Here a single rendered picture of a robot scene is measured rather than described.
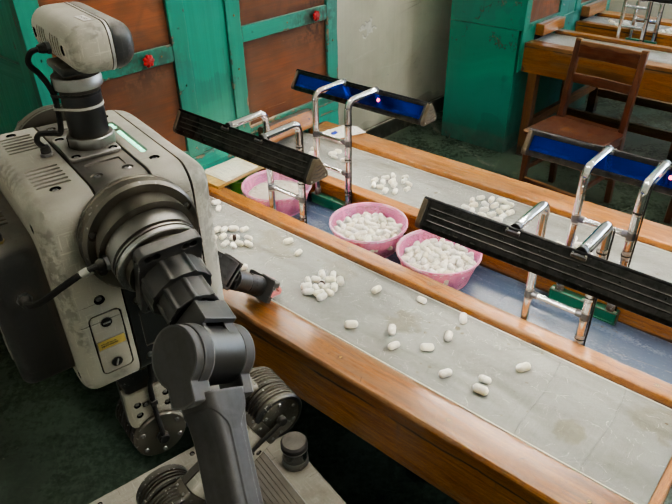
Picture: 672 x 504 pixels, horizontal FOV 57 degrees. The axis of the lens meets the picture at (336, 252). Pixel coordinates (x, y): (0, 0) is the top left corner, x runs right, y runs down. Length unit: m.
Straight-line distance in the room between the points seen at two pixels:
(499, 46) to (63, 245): 3.79
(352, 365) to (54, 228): 0.88
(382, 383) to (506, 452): 0.32
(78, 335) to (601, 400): 1.15
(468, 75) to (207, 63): 2.52
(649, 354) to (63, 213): 1.51
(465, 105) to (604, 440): 3.42
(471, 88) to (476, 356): 3.16
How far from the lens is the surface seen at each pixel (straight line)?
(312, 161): 1.72
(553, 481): 1.38
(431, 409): 1.45
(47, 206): 0.87
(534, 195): 2.35
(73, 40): 0.88
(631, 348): 1.88
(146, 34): 2.26
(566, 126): 3.89
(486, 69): 4.48
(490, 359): 1.63
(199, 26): 2.38
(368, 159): 2.60
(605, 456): 1.49
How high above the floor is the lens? 1.82
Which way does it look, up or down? 33 degrees down
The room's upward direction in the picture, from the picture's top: 1 degrees counter-clockwise
